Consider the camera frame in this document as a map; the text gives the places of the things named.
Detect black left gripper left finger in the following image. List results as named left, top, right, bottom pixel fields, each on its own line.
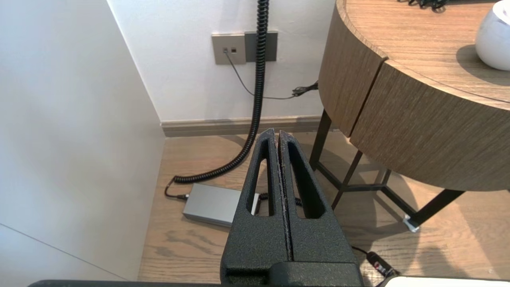
left=220, top=128, right=293, bottom=285

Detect round wooden side table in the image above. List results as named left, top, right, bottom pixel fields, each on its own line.
left=318, top=0, right=510, bottom=138

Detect white round smart speaker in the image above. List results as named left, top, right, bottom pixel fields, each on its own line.
left=475, top=0, right=510, bottom=71

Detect wooden skirting board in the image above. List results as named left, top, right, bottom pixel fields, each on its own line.
left=161, top=116, right=324, bottom=138

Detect black coiled power cable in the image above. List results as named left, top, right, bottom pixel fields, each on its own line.
left=165, top=0, right=303, bottom=208

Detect grey power adapter box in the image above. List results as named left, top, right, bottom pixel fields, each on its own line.
left=182, top=183, right=260, bottom=228

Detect thin black telephone wire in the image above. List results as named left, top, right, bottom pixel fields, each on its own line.
left=224, top=49, right=319, bottom=100

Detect dark grey blank wall plate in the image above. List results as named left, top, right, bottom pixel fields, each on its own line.
left=244, top=31, right=278, bottom=63

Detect black red cable connector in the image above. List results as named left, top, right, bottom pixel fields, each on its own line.
left=352, top=246, right=400, bottom=278

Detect black metal table legs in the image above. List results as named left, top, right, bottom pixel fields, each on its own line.
left=309, top=110, right=465, bottom=232

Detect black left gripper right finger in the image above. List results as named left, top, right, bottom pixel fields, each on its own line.
left=278, top=130, right=360, bottom=267

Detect beige wall data socket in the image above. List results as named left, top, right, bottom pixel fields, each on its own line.
left=212, top=33, right=247, bottom=65

